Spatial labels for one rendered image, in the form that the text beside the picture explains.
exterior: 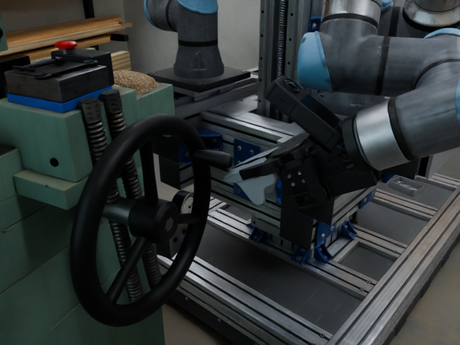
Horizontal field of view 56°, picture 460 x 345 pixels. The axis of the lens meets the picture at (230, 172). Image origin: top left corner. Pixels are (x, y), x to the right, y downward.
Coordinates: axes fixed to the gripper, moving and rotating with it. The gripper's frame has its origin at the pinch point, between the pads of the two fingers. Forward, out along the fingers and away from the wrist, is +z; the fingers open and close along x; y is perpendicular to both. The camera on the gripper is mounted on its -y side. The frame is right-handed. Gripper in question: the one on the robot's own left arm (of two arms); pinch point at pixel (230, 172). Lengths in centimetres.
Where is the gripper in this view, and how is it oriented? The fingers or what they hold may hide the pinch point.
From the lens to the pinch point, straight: 63.4
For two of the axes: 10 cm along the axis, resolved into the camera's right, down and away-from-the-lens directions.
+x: 4.6, -4.0, 8.0
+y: 4.5, 8.8, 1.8
